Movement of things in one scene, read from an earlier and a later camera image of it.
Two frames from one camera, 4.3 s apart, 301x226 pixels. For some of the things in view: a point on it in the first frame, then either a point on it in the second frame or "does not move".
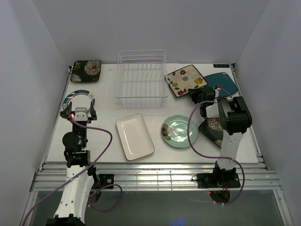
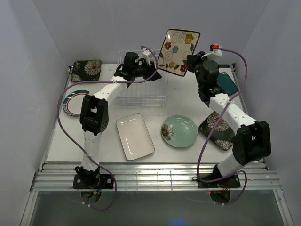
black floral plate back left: x=86 y=71 does not move
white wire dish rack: x=141 y=79 does not move
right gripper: x=194 y=92 → x=192 y=60
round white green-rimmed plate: x=80 y=99 does not move
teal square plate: x=223 y=80 does not move
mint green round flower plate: x=174 y=131 does not move
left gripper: x=65 y=113 → x=150 y=69
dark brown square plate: x=180 y=80 → x=178 y=44
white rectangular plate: x=134 y=137 does not move
